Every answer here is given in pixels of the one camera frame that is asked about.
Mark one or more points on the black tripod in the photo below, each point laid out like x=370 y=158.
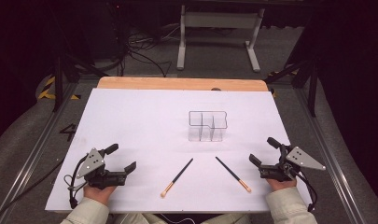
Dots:
x=57 y=81
x=312 y=90

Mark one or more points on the yellow black floor tape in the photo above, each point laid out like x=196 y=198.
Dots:
x=46 y=91

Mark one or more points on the black makeup brush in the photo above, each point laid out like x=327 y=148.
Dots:
x=233 y=174
x=177 y=178

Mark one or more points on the wooden table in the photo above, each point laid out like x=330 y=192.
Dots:
x=177 y=83

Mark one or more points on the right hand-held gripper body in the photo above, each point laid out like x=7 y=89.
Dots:
x=283 y=171

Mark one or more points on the white board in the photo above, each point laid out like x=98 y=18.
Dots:
x=140 y=124

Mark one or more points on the clear acrylic organizer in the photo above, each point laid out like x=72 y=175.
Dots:
x=208 y=127

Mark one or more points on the aluminium rail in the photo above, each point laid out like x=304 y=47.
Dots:
x=329 y=161
x=31 y=158

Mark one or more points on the person's right hand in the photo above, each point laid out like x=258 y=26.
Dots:
x=280 y=184

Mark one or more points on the white metal stand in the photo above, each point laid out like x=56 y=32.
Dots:
x=221 y=20

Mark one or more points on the person's left hand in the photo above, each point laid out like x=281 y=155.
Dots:
x=98 y=194

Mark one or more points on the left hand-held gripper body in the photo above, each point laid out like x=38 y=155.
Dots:
x=98 y=177

